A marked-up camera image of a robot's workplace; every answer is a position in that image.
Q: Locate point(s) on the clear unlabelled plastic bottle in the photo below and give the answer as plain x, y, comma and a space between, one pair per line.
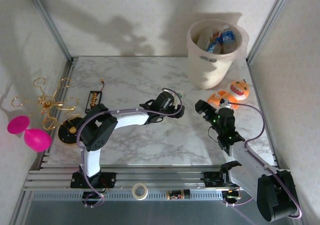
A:
203, 38

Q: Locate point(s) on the large blue label water bottle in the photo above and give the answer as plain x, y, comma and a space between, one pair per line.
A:
228, 37

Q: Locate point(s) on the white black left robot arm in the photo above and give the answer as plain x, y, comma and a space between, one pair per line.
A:
130, 120

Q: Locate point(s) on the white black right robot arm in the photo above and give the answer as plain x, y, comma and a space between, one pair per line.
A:
250, 160

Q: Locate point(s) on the white plastic bin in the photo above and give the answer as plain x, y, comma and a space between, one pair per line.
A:
207, 77

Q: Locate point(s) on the orange plush dinosaur toy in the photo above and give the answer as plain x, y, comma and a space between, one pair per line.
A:
240, 90

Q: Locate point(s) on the black board gold connectors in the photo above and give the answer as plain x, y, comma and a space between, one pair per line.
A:
93, 97

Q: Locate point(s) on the small black adapter board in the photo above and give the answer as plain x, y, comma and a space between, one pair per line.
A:
231, 196
92, 195

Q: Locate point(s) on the small dark glass bottle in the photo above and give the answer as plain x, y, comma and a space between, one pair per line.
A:
178, 194

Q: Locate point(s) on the masking tape roll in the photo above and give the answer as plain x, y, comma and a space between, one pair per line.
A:
133, 191

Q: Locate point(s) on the perforated metal strip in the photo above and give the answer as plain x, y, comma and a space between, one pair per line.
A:
120, 196

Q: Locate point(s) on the pink plastic goblet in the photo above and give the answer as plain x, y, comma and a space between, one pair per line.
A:
37, 140

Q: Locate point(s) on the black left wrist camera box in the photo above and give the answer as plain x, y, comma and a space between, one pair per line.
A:
179, 111

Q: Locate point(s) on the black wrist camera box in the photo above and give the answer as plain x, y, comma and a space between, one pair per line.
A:
201, 106
179, 111

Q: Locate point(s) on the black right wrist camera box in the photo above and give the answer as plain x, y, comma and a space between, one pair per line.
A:
201, 106

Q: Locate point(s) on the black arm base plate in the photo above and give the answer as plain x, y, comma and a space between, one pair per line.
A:
108, 180
211, 180

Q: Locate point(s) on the aluminium front frame rail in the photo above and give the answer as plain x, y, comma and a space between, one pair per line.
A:
162, 177

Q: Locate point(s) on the aluminium frame post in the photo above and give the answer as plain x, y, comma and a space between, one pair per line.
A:
267, 22
50, 22

